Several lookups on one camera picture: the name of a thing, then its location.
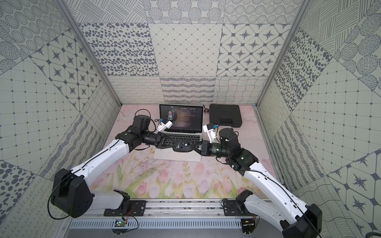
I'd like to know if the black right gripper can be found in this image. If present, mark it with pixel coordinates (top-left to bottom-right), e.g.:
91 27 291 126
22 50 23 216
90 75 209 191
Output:
190 140 230 159

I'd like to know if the black wireless mouse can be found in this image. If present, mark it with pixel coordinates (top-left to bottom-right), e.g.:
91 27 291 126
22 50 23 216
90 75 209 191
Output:
172 140 193 153

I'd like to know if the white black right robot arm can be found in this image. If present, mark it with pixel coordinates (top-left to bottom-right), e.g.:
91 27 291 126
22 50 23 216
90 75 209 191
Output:
194 124 322 238

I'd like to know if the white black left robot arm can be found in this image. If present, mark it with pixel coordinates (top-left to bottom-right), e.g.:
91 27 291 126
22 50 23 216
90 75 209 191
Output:
48 115 172 218

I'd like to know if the silver laptop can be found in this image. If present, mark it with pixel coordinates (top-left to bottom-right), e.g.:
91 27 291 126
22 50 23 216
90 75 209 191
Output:
154 104 203 162

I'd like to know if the black plastic tool case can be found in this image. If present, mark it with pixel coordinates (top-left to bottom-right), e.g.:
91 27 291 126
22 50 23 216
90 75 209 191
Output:
209 104 243 128

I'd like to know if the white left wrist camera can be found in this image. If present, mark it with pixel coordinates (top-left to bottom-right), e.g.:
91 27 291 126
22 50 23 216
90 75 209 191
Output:
156 119 173 132

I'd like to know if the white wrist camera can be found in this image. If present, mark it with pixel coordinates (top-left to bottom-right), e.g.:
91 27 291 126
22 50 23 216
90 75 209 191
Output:
202 123 218 143
156 119 173 132

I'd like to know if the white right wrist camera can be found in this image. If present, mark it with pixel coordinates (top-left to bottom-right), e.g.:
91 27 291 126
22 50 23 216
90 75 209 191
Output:
202 123 218 143

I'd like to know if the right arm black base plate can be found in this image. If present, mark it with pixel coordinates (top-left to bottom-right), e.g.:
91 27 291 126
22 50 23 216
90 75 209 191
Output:
220 189 255 216

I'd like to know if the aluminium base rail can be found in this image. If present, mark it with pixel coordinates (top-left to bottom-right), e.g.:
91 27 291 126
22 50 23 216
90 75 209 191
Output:
86 198 268 219

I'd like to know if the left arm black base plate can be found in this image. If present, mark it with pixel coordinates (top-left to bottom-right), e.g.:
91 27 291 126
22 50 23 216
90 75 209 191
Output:
104 189 147 217

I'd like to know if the white perforated cable duct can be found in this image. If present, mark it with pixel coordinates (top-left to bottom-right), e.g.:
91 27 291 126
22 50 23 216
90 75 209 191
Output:
69 218 242 230

